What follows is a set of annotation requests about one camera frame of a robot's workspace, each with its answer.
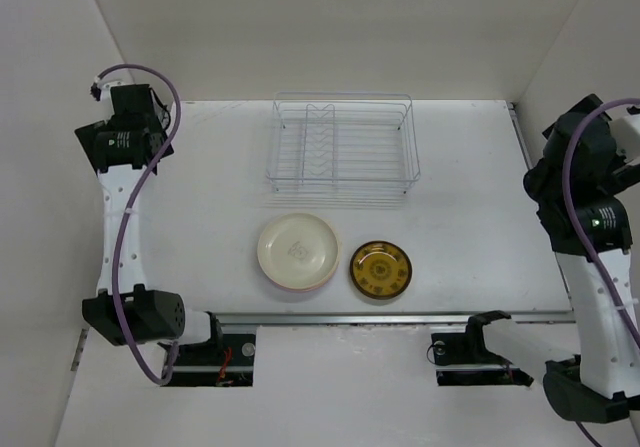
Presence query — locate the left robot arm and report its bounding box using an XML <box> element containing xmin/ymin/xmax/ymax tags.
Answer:
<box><xmin>75</xmin><ymin>81</ymin><xmax>220</xmax><ymax>346</ymax></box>

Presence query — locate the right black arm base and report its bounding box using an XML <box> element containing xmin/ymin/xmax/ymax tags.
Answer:
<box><xmin>426</xmin><ymin>331</ymin><xmax>534</xmax><ymax>387</ymax></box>

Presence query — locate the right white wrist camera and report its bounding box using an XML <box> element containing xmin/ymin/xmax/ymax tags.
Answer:
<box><xmin>610</xmin><ymin>114</ymin><xmax>640</xmax><ymax>163</ymax></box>

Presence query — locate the pink plastic plate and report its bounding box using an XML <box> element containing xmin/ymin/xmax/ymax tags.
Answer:
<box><xmin>270</xmin><ymin>273</ymin><xmax>335</xmax><ymax>294</ymax></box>

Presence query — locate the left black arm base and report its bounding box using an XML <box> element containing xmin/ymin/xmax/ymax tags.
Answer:
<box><xmin>167</xmin><ymin>325</ymin><xmax>257</xmax><ymax>388</ymax></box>

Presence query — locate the tan plate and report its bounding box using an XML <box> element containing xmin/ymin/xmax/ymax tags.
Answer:
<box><xmin>257</xmin><ymin>213</ymin><xmax>341</xmax><ymax>293</ymax></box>

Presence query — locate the orange plastic plate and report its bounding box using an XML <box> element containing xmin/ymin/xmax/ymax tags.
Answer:
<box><xmin>274</xmin><ymin>213</ymin><xmax>343</xmax><ymax>276</ymax></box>

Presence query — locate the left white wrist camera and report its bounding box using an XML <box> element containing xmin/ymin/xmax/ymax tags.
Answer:
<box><xmin>90</xmin><ymin>76</ymin><xmax>112</xmax><ymax>102</ymax></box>

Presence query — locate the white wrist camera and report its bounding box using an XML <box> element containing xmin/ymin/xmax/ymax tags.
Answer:
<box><xmin>90</xmin><ymin>76</ymin><xmax>112</xmax><ymax>102</ymax></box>
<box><xmin>610</xmin><ymin>114</ymin><xmax>640</xmax><ymax>163</ymax></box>

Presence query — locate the white wire dish rack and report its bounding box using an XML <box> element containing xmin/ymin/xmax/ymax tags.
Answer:
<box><xmin>266</xmin><ymin>91</ymin><xmax>421</xmax><ymax>197</ymax></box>

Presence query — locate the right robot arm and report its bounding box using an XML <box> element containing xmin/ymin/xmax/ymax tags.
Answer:
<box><xmin>465</xmin><ymin>94</ymin><xmax>639</xmax><ymax>424</ymax></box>

